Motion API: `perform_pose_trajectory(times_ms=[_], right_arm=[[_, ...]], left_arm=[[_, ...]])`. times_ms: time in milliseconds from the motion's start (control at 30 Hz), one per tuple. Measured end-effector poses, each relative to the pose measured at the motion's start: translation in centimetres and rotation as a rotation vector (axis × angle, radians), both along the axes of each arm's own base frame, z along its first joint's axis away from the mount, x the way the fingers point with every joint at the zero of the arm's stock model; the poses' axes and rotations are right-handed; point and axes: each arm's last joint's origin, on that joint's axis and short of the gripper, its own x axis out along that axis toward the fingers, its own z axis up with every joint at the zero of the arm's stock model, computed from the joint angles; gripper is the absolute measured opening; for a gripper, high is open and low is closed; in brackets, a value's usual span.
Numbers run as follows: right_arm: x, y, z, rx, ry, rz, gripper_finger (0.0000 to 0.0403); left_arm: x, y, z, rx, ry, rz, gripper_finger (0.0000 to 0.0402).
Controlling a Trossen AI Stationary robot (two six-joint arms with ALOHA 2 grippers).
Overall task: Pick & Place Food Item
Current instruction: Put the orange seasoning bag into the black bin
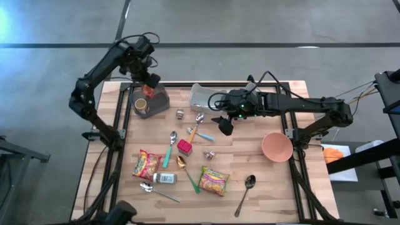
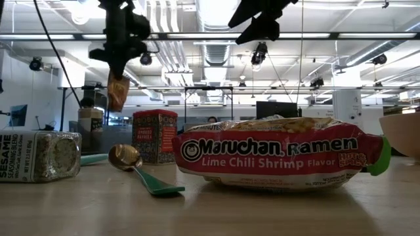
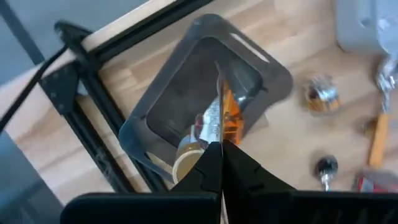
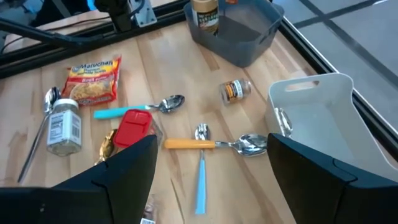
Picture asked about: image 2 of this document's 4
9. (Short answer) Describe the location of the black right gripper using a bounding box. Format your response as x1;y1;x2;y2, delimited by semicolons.
228;0;299;46

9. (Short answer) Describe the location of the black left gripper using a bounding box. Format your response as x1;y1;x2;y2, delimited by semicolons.
89;0;151;79

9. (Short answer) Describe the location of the orange taco seasoning packet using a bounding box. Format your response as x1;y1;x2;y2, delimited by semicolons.
106;70;131;113

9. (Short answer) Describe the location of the round can with tan lid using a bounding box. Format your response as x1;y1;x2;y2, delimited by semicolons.
77;107;104;132

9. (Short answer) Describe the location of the spoon with teal handle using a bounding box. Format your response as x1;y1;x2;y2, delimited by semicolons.
80;153;110;167

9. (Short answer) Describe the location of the sesame seasoning blend bottle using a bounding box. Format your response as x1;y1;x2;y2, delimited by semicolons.
0;130;83;184

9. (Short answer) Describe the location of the lime chili shrimp ramen packet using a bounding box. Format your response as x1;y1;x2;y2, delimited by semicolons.
171;117;392;191

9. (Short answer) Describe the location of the black beam with light strips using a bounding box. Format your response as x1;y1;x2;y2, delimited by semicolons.
0;31;420;41

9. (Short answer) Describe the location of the black computer monitor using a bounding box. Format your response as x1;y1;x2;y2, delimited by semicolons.
255;100;299;119

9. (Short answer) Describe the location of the blue lit monitor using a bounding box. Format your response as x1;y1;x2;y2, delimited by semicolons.
9;104;28;127

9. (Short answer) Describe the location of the salmon pink bowl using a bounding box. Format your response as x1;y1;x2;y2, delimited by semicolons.
379;111;420;161

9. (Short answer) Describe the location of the silver ventilation duct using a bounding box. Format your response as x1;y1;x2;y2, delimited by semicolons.
196;0;242;68

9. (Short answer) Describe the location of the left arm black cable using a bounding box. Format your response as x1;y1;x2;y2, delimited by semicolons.
32;0;82;106

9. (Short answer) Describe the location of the black background rig frame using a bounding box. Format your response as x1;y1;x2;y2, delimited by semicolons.
58;85;112;132
183;85;234;122

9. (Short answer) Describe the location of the gold spoon with green handle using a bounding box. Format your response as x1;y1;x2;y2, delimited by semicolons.
108;144;186;197

